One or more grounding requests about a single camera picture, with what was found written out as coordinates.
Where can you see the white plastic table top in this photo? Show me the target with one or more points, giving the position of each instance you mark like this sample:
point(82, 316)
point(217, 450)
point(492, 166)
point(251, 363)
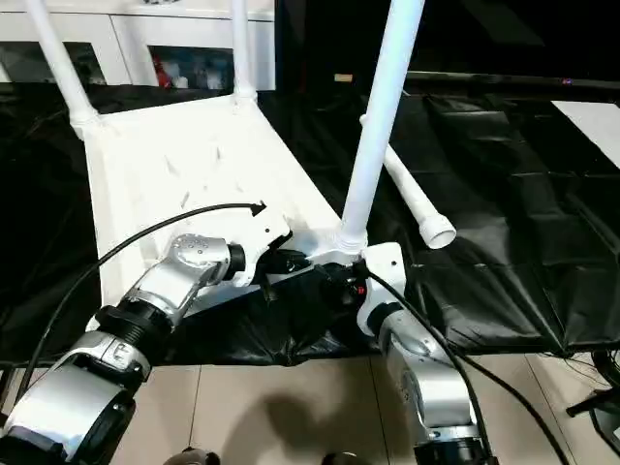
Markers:
point(194, 160)

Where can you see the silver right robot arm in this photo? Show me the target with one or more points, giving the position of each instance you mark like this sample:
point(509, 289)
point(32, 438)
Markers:
point(426, 368)

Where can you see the small tan label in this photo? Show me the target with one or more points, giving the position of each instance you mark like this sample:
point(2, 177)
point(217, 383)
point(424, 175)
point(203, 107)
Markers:
point(343, 77)

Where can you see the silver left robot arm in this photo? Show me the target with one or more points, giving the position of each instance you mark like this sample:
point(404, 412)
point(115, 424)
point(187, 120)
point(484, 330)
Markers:
point(184, 271)

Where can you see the black table mat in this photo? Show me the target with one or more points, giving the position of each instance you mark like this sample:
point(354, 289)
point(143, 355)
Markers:
point(508, 218)

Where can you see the black tripod stand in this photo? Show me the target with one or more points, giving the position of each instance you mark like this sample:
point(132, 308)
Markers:
point(600, 402)

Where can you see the white flat board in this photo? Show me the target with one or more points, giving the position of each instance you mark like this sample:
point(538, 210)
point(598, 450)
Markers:
point(591, 126)

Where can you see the white glass-door cabinet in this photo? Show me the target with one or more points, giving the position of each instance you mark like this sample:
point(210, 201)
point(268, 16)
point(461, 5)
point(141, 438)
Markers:
point(135, 29)

